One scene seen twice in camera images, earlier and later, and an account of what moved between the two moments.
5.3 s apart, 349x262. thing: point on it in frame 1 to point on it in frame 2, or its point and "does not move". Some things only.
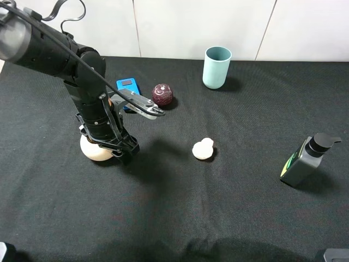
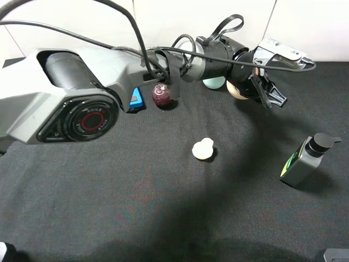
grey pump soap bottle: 306,159 does not move
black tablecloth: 256,171 does not move
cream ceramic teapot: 93,151 to 235,91
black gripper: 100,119 to 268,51
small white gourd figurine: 203,150 does not move
